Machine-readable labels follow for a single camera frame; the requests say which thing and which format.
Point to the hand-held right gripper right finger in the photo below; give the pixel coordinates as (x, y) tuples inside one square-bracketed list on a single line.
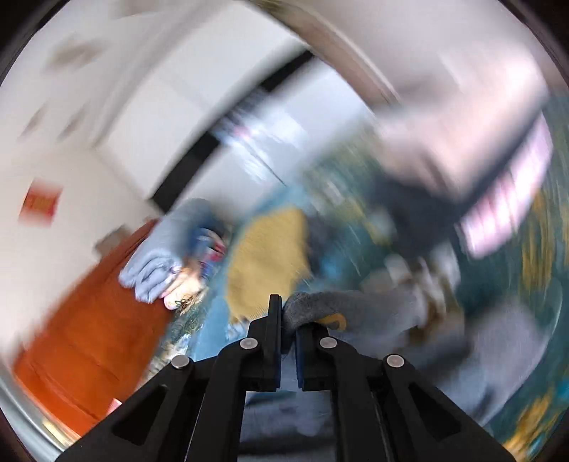
[(301, 355)]

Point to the red wall sign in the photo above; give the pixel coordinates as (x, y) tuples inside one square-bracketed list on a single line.
[(40, 202)]

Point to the orange cloth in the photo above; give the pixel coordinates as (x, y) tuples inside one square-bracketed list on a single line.
[(95, 328)]

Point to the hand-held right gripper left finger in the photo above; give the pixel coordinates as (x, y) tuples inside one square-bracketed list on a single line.
[(272, 337)]

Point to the grey garment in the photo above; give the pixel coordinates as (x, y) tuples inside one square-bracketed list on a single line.
[(355, 337)]

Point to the yellow cloth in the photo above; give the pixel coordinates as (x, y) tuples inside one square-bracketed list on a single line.
[(266, 262)]

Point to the teal patterned blanket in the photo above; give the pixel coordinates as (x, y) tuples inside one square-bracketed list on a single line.
[(511, 288)]

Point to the light blue folded cloth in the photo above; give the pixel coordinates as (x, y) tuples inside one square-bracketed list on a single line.
[(166, 251)]

